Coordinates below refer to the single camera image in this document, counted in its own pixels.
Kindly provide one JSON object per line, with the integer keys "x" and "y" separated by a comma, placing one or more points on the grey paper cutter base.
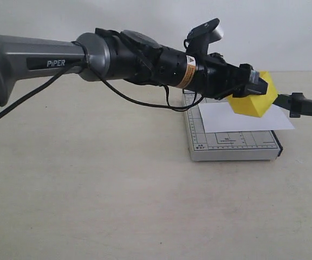
{"x": 228, "y": 146}

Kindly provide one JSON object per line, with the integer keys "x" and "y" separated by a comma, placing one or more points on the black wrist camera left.
{"x": 200, "y": 37}

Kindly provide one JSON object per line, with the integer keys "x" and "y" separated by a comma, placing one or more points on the yellow cube block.
{"x": 255, "y": 105}

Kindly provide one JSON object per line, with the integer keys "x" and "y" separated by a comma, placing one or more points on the white paper sheet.
{"x": 219, "y": 117}

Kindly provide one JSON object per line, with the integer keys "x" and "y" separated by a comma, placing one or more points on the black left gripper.
{"x": 207, "y": 75}

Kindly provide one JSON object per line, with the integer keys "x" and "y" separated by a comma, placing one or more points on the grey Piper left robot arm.
{"x": 130, "y": 56}

